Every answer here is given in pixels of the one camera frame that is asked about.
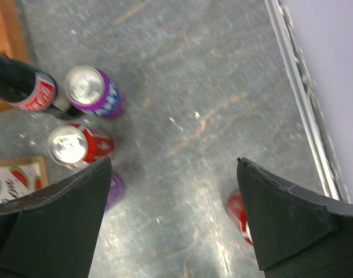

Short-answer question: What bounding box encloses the red cola can right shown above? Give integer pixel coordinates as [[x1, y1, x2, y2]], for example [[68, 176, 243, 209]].
[[226, 189, 253, 246]]

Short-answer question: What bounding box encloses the red cola can middle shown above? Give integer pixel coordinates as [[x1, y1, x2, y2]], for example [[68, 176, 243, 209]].
[[48, 123, 115, 169]]

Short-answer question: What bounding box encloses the wooden compartment tray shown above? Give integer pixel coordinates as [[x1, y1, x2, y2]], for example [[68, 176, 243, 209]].
[[0, 0, 31, 116]]

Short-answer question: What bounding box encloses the glass cola bottle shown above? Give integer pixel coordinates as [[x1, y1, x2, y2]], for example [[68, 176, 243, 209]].
[[0, 54, 84, 121]]

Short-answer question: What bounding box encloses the red cola can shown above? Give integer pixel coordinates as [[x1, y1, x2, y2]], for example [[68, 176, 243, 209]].
[[226, 189, 253, 246], [48, 123, 115, 169]]

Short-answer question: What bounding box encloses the purple fanta can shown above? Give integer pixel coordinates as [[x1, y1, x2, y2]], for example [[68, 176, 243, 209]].
[[104, 172, 125, 213], [64, 65, 126, 119]]

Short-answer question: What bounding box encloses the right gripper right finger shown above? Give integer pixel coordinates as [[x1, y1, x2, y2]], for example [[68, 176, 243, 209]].
[[236, 158, 353, 277]]

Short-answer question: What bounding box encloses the burlap canvas watermelon bag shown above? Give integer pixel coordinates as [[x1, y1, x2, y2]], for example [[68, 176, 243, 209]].
[[0, 156, 50, 204]]

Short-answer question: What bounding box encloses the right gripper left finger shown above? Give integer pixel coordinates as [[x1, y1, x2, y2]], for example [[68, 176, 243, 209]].
[[0, 158, 112, 277]]

